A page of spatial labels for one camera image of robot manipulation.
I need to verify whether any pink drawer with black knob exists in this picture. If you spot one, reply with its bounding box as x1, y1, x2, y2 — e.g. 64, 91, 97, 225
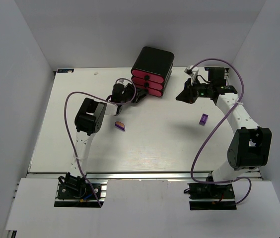
131, 69, 164, 83

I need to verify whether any purple curved butterfly lego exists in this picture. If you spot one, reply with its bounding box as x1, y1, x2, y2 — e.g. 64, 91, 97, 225
115, 121, 126, 131

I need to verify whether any purple butterfly lego brick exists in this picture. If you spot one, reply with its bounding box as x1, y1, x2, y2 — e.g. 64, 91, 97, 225
199, 114, 209, 126

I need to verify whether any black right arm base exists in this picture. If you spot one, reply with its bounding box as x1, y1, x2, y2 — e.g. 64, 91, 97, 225
183, 183, 237, 211

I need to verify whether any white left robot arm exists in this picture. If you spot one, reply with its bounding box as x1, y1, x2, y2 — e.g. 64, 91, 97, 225
69, 81, 148, 177

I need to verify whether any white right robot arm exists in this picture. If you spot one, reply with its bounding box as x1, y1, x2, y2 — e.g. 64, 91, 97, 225
176, 66, 272, 185

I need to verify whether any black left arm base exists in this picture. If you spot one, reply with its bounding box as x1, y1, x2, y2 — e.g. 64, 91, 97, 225
54, 173, 104, 208

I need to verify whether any black drawer cabinet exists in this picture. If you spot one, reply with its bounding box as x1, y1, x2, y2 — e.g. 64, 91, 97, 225
131, 46, 174, 93

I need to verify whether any blue label left corner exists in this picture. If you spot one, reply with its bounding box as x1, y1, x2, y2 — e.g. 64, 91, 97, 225
57, 68, 74, 73

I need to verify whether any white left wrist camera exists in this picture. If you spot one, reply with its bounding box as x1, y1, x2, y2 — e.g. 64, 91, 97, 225
116, 78, 128, 85

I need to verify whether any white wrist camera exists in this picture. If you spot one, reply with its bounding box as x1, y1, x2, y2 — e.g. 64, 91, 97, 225
184, 65, 199, 86
116, 78, 128, 85

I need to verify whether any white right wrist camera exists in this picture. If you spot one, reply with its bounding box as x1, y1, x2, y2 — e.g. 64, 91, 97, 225
184, 65, 199, 86

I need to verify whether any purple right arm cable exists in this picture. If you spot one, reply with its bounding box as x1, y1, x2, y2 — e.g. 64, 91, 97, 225
190, 58, 252, 205

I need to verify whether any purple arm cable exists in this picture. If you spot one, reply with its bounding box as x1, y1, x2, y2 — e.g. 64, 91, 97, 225
190, 58, 252, 205
64, 78, 137, 208

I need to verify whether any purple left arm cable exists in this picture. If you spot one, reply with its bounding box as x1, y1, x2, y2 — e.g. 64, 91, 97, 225
64, 78, 137, 208

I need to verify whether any aluminium front rail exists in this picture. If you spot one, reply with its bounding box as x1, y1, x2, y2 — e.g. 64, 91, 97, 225
26, 170, 263, 180

